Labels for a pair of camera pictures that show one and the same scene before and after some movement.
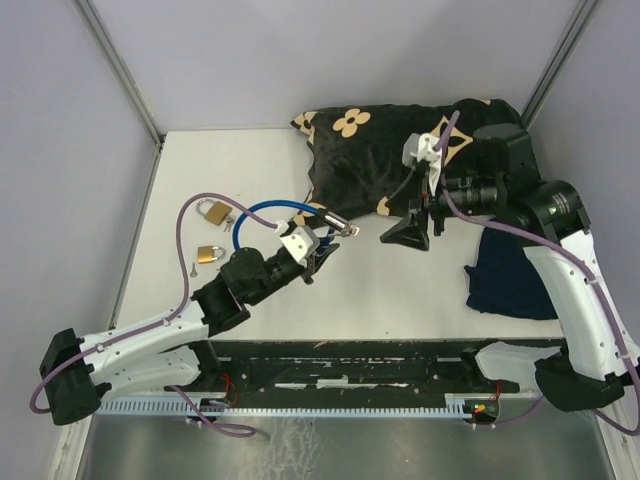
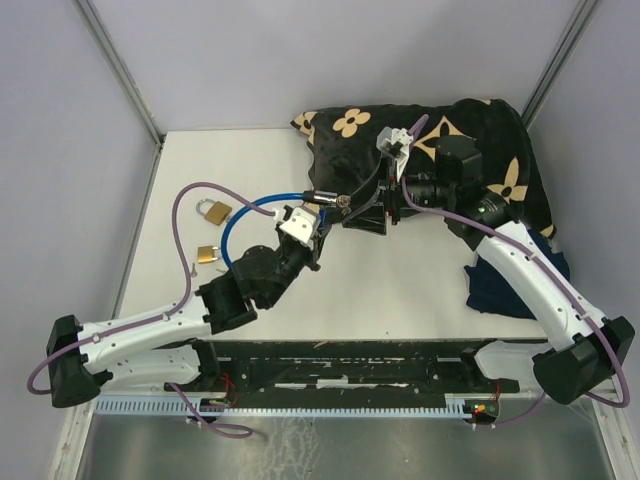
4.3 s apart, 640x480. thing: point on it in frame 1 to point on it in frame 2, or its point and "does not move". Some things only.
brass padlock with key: [219, 214] does not move
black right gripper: [412, 230] to [391, 193]
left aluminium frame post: [105, 43] does not move
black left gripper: [311, 262] to [314, 247]
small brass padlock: [205, 254] does not move
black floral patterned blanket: [355, 159] does not move
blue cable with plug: [328, 218] to [309, 196]
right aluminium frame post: [533, 105] does not move
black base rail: [338, 367] does not move
